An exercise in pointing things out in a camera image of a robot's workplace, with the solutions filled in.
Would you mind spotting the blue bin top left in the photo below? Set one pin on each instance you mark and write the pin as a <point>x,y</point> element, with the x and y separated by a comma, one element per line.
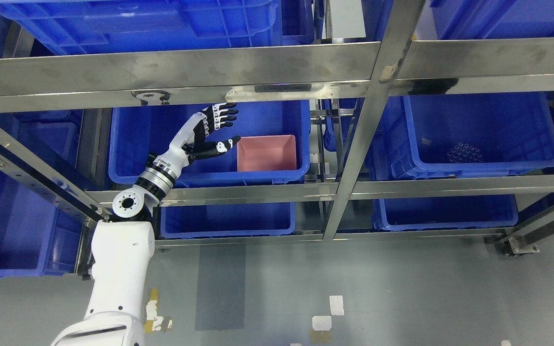
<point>78,27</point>

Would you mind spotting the blue bin right middle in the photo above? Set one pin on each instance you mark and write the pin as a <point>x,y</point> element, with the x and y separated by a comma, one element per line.
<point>514,131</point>

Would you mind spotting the steel shelf rack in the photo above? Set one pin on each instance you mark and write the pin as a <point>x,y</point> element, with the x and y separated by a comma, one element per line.
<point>330,95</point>

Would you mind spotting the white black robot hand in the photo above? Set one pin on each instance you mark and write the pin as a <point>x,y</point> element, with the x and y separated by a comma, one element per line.
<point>190,142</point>

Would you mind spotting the blue bin top right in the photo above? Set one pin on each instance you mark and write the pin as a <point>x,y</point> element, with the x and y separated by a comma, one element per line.
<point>485,19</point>

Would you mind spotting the blue bin bottom centre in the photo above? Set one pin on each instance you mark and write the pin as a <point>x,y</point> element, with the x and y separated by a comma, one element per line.
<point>228,221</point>

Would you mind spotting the white robot forearm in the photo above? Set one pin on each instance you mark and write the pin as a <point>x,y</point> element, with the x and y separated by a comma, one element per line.
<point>122,250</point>

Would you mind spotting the blue bin left side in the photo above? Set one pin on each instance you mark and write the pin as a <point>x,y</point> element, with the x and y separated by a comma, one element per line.
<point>36,237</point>

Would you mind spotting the blue bin bottom right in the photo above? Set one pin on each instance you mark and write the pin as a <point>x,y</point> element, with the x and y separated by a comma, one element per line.
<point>461,212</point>

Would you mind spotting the pink plastic storage box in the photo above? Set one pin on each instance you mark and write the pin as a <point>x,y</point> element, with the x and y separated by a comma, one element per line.
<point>266,153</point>

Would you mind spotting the dark small parts cluster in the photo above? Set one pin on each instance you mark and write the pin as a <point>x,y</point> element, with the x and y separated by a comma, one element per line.
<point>463,152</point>

